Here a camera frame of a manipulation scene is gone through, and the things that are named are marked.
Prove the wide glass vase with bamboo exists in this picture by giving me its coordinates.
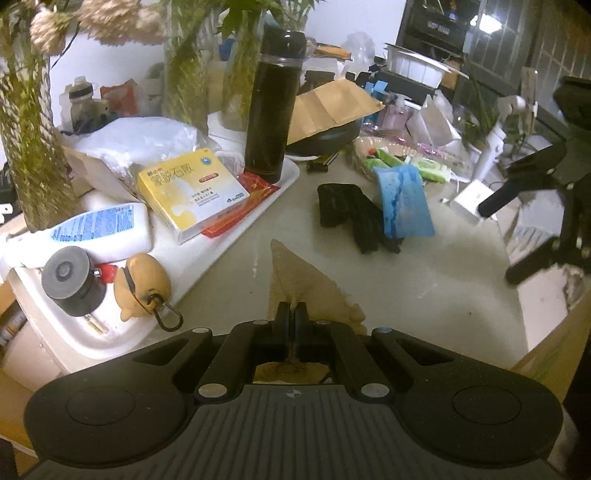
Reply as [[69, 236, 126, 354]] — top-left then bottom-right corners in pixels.
[[161, 0, 219, 136]]

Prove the white plastic bag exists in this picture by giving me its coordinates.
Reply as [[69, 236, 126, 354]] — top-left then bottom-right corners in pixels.
[[75, 117, 209, 186]]

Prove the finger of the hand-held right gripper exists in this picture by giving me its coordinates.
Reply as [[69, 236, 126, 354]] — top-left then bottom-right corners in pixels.
[[478, 141, 571, 219], [503, 236, 572, 286]]

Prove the tan duck keychain toy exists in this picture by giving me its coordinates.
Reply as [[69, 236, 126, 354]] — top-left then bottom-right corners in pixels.
[[112, 252, 184, 333]]

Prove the slim glass vase with bamboo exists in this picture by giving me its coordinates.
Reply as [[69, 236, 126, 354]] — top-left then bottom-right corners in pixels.
[[217, 0, 279, 133]]

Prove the black zip case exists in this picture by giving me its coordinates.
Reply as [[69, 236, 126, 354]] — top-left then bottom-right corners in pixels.
[[285, 117, 364, 158]]

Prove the black binder clip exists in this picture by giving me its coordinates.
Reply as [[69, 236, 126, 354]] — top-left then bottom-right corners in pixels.
[[306, 154, 341, 175]]

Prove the white plastic tray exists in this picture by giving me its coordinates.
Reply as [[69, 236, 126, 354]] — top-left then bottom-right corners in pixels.
[[8, 112, 302, 361]]

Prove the glass vase with dried flowers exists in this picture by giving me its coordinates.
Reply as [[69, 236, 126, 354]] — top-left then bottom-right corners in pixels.
[[0, 0, 168, 232]]

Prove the beige cloth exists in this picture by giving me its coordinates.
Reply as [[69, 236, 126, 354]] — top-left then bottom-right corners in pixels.
[[253, 239, 369, 385]]

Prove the yellow medicine box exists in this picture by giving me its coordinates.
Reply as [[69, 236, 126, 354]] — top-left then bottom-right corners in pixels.
[[137, 148, 251, 245]]

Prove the white handheld gimbal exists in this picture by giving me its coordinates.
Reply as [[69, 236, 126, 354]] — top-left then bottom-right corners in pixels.
[[470, 93, 540, 182]]

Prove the brown paper envelope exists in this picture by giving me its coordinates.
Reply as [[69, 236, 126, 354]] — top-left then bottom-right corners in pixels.
[[286, 76, 386, 147]]

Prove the crumpled white paper bag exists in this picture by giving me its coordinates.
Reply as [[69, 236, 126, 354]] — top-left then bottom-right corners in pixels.
[[409, 90, 462, 148]]

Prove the green wet wipe packet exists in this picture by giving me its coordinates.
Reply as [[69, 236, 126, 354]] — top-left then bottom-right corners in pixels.
[[410, 157, 453, 183], [364, 148, 407, 171]]

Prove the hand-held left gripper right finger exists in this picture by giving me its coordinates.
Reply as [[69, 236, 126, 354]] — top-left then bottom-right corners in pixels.
[[292, 302, 455, 403]]

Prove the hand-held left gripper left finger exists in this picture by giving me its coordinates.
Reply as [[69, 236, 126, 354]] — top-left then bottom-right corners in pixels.
[[131, 302, 293, 403]]

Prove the white power bank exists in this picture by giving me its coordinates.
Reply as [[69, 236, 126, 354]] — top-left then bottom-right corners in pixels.
[[449, 179, 494, 226]]

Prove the black storage crate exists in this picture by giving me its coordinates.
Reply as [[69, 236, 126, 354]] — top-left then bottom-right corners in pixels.
[[396, 0, 476, 52]]

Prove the blue dish cloth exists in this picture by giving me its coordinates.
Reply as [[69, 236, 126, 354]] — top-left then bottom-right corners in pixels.
[[372, 163, 436, 240]]

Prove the white lotion bottle blue label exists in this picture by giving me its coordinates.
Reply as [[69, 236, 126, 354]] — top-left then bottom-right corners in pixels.
[[4, 202, 154, 269]]

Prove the black knit glove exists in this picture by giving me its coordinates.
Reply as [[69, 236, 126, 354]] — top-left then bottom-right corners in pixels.
[[317, 183, 368, 228], [350, 194, 403, 256]]

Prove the red foil packet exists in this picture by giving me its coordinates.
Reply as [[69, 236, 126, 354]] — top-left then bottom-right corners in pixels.
[[200, 169, 281, 239]]

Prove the black cylinder with grey cap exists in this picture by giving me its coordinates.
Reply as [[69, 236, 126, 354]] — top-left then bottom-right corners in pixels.
[[40, 246, 105, 318]]

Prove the black thermos flask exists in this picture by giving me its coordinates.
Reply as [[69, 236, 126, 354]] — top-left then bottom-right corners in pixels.
[[244, 25, 308, 185]]

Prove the white plastic food container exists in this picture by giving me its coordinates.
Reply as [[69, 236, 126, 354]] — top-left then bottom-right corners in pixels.
[[384, 42, 457, 89]]

